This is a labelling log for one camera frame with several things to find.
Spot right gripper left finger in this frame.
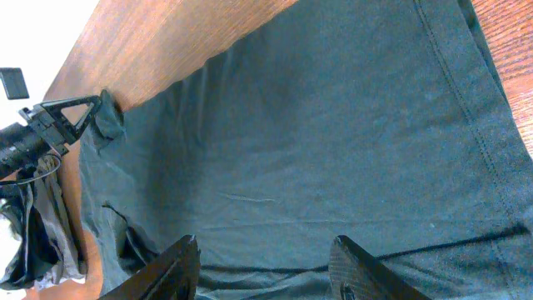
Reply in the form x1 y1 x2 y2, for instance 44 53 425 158
99 235 201 300

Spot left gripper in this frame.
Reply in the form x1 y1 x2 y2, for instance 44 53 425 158
1 95 102 179

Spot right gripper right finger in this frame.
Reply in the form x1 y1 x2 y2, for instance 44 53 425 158
328 235 430 300

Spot dark green t-shirt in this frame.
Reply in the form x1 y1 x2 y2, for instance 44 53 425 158
79 0 532 299

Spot grey folded garment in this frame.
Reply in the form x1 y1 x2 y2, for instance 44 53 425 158
1 154 87 291

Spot left black cable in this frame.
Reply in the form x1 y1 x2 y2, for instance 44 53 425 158
0 152 62 187

